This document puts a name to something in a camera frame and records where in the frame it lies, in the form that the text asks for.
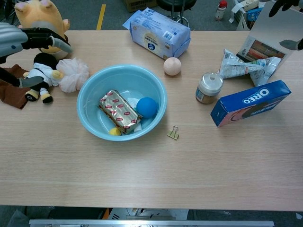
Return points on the clear lidded spice jar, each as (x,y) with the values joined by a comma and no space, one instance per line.
(209,85)

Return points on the black-haired plush doll white shirt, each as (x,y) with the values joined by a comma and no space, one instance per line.
(49,75)

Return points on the blue rubber ball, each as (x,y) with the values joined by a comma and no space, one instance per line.
(146,107)

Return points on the yellow plush paw toy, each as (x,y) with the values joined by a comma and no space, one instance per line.
(35,11)

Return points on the light blue plastic basin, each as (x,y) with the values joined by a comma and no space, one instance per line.
(90,111)

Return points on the aluminium profile rail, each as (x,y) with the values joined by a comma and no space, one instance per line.
(151,223)

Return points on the blue Oreo cookie box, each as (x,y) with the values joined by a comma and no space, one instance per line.
(248,101)

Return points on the crumpled silver snack bag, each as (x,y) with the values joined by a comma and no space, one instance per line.
(236,68)

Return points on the brown cardboard box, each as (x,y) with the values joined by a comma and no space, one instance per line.
(139,4)

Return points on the white paper scrap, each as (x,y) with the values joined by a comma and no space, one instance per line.
(299,216)

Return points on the peach coloured ball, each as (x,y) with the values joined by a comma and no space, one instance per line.
(172,66)

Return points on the white pink bath pouf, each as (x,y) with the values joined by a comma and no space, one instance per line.
(73,75)

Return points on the white open carton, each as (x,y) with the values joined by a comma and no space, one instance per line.
(243,21)

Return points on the light blue tissue pack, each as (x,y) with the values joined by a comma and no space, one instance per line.
(161,30)

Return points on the brown cloth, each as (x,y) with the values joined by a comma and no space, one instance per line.
(11,97)

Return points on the gold binder clip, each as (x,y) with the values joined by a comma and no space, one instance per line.
(173,135)

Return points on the grey black left robot hand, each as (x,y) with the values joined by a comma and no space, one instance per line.
(11,40)

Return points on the beige round bowl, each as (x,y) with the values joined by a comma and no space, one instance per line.
(62,55)

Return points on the black stool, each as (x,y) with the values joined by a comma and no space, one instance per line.
(175,3)

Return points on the gold foil biscuit pack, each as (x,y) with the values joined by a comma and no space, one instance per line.
(118,111)

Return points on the open cardboard box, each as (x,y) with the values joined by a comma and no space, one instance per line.
(277,26)

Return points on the blue snack package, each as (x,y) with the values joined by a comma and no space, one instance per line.
(254,15)

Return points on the small yellow toy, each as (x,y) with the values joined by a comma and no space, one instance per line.
(114,131)

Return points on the grey black right robot hand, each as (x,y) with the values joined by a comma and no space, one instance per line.
(284,3)

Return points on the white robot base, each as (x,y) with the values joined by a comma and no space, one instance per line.
(142,214)

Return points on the red-capped white bottle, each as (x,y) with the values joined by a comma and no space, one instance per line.
(221,11)

